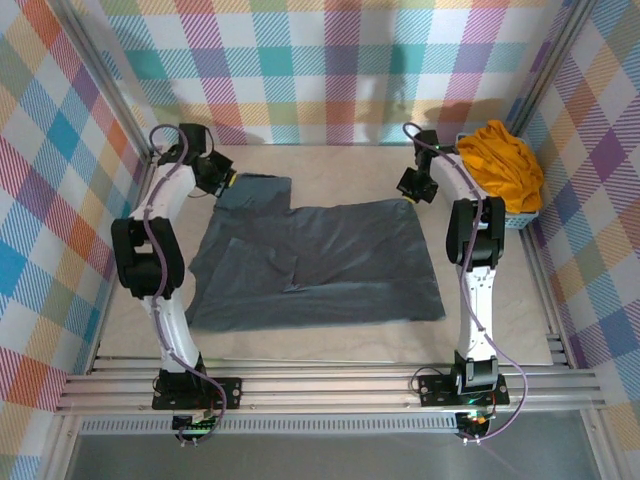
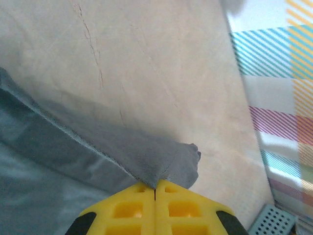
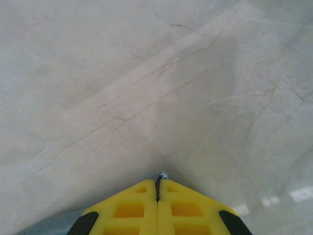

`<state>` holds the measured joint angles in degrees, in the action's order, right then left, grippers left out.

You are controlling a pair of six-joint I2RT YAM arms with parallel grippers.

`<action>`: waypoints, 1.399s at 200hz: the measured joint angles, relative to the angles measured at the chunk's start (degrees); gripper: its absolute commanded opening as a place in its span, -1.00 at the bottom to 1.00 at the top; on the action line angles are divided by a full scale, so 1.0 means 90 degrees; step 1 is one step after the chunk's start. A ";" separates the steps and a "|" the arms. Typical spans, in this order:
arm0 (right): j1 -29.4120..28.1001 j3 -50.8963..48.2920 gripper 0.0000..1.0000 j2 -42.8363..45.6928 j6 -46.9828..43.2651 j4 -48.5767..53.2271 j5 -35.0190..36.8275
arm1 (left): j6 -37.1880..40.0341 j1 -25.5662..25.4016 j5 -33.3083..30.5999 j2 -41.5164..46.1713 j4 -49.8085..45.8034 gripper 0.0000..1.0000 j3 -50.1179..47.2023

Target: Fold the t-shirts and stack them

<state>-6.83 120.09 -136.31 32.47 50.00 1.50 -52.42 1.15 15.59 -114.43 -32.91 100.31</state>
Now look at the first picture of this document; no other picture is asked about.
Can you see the grey-blue t-shirt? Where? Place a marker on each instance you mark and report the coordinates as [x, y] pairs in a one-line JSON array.
[[350, 250]]

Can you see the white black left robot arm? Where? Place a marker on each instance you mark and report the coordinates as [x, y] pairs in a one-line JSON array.
[[145, 260]]

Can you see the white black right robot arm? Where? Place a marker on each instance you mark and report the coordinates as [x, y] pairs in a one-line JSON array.
[[475, 240]]

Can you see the orange t-shirt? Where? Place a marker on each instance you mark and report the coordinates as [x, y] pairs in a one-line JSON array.
[[505, 165]]

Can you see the light blue plastic basket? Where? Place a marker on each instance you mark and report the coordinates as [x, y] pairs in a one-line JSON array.
[[520, 221]]

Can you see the grey metal sheet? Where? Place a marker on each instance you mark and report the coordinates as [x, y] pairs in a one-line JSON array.
[[325, 460]]

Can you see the aluminium corner post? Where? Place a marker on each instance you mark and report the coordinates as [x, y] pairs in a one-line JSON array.
[[109, 75], [552, 60]]

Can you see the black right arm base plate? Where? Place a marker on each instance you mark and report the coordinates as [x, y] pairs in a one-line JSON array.
[[435, 390]]

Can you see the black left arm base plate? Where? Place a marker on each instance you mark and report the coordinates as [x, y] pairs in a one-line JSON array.
[[225, 395]]

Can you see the aluminium mounting rail beam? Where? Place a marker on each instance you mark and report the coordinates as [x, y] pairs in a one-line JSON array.
[[325, 387]]

